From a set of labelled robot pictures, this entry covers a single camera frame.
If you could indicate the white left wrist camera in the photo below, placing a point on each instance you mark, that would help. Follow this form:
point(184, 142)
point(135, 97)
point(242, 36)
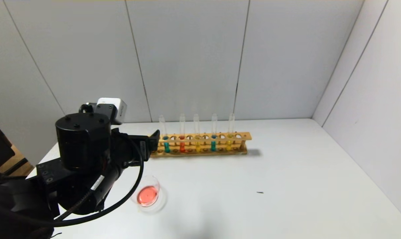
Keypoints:
point(115, 106)

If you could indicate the test tube teal blue liquid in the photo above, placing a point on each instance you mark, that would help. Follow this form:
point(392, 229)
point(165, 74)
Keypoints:
point(166, 147)
point(213, 146)

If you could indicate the test tube yellow liquid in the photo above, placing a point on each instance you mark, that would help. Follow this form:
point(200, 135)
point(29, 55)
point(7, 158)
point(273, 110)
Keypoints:
point(197, 147)
point(229, 146)

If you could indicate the orange and black left arm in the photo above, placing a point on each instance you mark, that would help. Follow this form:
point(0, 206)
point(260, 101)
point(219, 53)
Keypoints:
point(21, 205)

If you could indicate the test tube red liquid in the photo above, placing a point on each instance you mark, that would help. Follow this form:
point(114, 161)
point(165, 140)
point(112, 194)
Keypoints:
point(182, 147)

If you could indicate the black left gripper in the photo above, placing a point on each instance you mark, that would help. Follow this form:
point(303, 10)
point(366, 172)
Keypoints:
point(142, 146)

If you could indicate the wooden test tube rack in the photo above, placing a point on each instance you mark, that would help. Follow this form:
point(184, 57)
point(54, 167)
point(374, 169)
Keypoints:
point(243, 136)

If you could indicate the clear glass beaker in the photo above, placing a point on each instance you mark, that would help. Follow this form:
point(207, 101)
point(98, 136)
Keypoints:
point(147, 196)

